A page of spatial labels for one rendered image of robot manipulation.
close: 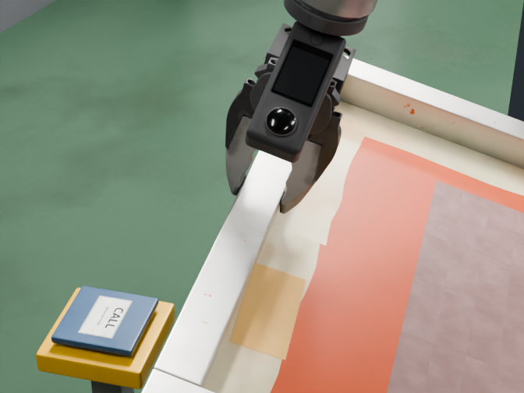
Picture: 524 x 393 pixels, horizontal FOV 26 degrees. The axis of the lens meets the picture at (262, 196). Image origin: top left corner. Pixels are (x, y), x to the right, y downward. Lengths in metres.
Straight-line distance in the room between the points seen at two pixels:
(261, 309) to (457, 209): 0.29
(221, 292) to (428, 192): 0.33
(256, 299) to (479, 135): 0.39
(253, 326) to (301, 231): 0.14
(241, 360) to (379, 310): 0.15
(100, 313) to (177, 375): 0.53
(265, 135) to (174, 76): 3.02
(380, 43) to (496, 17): 0.50
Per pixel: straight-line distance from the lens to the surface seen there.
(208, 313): 0.90
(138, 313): 1.37
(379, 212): 1.12
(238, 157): 1.02
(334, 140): 0.99
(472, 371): 1.00
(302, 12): 0.93
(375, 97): 1.26
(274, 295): 0.99
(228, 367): 0.91
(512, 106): 1.69
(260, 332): 0.95
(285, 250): 1.04
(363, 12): 0.93
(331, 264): 1.04
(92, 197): 3.31
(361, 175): 1.16
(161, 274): 3.00
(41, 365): 1.37
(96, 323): 1.36
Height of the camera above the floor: 1.85
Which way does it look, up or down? 34 degrees down
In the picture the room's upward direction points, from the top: straight up
